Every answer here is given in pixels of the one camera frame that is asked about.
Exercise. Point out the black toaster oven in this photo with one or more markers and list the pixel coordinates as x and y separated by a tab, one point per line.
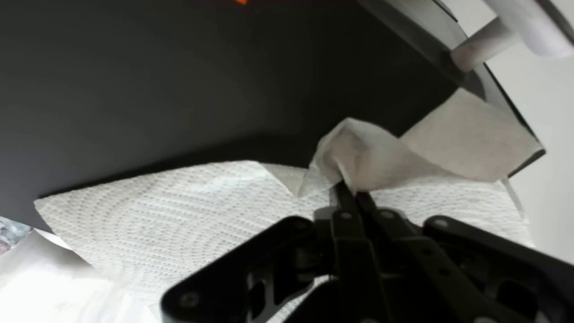
180	78

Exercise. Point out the white paper towel sheet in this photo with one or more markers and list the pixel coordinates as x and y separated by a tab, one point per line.
167	222

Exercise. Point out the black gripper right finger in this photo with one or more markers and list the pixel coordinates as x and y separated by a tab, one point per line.
477	275

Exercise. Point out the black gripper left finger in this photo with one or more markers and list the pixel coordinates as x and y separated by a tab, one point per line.
269	281

